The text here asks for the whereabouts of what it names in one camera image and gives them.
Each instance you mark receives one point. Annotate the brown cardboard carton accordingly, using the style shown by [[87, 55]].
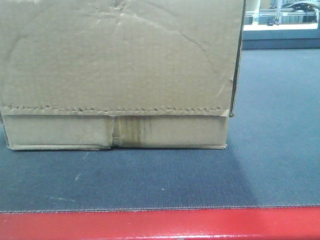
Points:
[[98, 74]]

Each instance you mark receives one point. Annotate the dark conveyor belt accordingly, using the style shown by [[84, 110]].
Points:
[[272, 158]]

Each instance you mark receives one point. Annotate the red conveyor frame edge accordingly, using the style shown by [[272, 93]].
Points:
[[293, 223]]

